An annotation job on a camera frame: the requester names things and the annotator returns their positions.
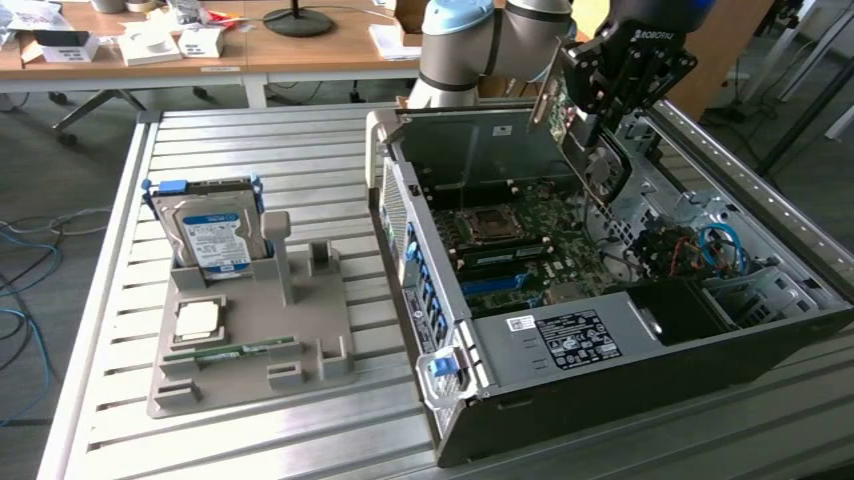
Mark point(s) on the green RAM stick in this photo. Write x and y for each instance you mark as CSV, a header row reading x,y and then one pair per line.
x,y
227,351

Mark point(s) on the black fan shroud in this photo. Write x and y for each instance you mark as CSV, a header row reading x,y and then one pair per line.
x,y
681,310

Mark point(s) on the metal disk bay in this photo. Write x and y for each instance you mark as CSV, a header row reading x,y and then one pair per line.
x,y
768,295

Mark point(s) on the white box with round item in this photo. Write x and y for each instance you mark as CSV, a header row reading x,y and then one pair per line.
x,y
143,52

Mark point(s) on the green motherboard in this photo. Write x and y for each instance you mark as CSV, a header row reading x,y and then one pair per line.
x,y
568,225

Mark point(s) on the hard disk in blue caddy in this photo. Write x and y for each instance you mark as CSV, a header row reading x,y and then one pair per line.
x,y
210,235

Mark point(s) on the CPU socket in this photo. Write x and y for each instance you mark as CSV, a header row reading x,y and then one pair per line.
x,y
494,225

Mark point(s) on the black intrusion switch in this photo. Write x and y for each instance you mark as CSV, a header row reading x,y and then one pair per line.
x,y
414,191

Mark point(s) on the blue case latch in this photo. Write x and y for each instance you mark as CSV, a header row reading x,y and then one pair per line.
x,y
444,370

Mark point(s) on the wooden cabinet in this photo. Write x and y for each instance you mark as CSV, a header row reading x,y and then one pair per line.
x,y
728,50

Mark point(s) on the black graphics card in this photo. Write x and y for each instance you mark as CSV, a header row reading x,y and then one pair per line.
x,y
604,170

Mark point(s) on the grey parts rack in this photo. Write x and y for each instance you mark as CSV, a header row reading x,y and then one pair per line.
x,y
267,310

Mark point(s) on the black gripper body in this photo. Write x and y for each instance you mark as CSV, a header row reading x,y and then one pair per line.
x,y
650,25

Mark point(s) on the white printed bag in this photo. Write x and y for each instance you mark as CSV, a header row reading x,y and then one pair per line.
x,y
34,17

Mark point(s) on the installed black RAM stick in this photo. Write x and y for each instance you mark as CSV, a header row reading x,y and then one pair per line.
x,y
508,256

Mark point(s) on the small white labelled box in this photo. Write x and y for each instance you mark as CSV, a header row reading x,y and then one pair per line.
x,y
201,45

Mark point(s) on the silver CPU chip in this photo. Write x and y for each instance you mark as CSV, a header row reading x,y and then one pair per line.
x,y
198,320

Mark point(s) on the tape roll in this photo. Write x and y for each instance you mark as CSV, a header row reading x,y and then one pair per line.
x,y
141,5

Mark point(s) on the grey cup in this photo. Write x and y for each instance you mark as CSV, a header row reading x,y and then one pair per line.
x,y
107,6

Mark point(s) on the blue expansion slot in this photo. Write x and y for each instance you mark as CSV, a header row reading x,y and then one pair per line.
x,y
494,286

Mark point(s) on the stack of white papers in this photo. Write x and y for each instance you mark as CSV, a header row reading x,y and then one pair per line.
x,y
394,45

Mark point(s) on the grey power supply unit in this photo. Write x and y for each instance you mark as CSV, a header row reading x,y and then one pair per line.
x,y
521,350

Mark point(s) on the brown cardboard box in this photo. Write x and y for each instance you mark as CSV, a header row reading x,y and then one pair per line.
x,y
409,15

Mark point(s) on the white box with black insert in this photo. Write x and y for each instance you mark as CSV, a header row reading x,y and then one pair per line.
x,y
67,52

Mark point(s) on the black lamp base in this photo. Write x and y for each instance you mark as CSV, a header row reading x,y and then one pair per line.
x,y
297,22

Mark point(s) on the wooden top desk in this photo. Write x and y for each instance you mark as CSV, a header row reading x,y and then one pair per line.
x,y
321,50
101,70

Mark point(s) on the open PC case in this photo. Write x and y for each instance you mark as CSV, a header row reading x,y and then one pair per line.
x,y
601,415

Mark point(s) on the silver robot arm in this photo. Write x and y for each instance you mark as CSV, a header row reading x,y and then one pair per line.
x,y
454,50

